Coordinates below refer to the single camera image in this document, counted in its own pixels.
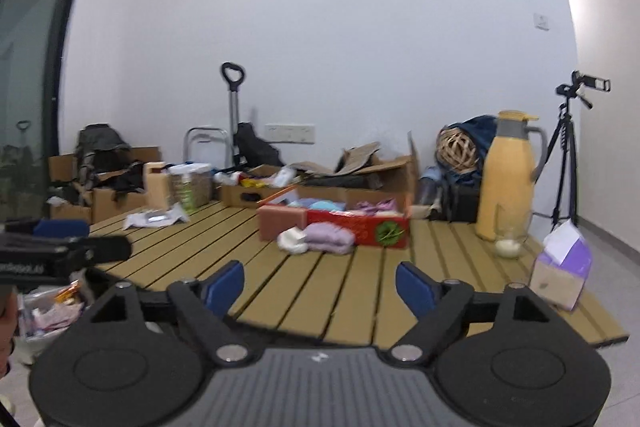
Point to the person's left hand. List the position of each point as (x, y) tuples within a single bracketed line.
[(5, 337)]

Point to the light blue plush toy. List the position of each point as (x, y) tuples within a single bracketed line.
[(327, 206)]

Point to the small white plush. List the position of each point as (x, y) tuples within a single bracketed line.
[(292, 241)]

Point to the red cardboard box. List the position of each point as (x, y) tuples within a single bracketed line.
[(350, 229)]

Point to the beige carton with red top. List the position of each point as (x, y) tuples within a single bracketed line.
[(156, 189)]

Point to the white wall outlet strip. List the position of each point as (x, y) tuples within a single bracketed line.
[(290, 133)]

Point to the glass sliding door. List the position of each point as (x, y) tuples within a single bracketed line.
[(30, 57)]

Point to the red white tube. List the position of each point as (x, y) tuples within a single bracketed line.
[(226, 178)]

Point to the green spray bottle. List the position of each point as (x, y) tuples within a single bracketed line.
[(185, 197)]

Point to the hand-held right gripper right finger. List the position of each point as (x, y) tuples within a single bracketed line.
[(415, 288)]

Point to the purple white carton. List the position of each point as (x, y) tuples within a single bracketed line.
[(562, 267)]

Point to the yellow thermos jug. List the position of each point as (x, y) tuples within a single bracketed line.
[(507, 179)]

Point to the translucent water bottle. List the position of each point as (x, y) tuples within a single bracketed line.
[(430, 196)]

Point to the black tripod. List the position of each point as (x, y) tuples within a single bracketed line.
[(564, 157)]

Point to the lavender cloth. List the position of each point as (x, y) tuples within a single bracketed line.
[(330, 238)]

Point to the white plastic bottle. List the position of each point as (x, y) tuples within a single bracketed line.
[(283, 177)]

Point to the white wall switch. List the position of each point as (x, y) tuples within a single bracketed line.
[(541, 21)]

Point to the plastic bag of wrappers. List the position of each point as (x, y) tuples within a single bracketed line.
[(47, 314)]

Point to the wicker ball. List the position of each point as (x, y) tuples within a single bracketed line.
[(456, 149)]

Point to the chrome folding stool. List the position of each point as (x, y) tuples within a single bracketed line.
[(197, 138)]

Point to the grey green backpack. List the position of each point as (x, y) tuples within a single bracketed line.
[(100, 147)]

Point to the yellow packets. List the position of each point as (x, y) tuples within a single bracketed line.
[(252, 182)]

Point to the clear container with white lid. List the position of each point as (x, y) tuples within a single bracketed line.
[(201, 187)]

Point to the black case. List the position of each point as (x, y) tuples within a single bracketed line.
[(462, 204)]

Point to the black bag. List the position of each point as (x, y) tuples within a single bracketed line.
[(255, 147)]

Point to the black camera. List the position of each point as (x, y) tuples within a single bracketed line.
[(587, 83)]

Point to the salmon pink sponge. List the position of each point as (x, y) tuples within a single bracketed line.
[(281, 223)]

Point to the small brown cardboard box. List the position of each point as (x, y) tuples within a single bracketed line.
[(237, 197)]

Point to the dark blue bag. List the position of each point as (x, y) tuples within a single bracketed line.
[(482, 142)]

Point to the beige cardboard piece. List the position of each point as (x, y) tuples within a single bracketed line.
[(350, 159)]

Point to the white plastic bag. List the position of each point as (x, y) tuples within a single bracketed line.
[(155, 219)]

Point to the glass cup with candle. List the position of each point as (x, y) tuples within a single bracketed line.
[(511, 237)]

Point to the black cloth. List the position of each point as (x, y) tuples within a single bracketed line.
[(129, 182)]

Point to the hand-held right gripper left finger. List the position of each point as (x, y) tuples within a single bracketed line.
[(222, 287)]

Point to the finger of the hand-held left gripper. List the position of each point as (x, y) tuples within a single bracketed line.
[(60, 228), (107, 248)]

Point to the large brown cardboard box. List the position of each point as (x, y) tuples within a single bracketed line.
[(397, 184)]

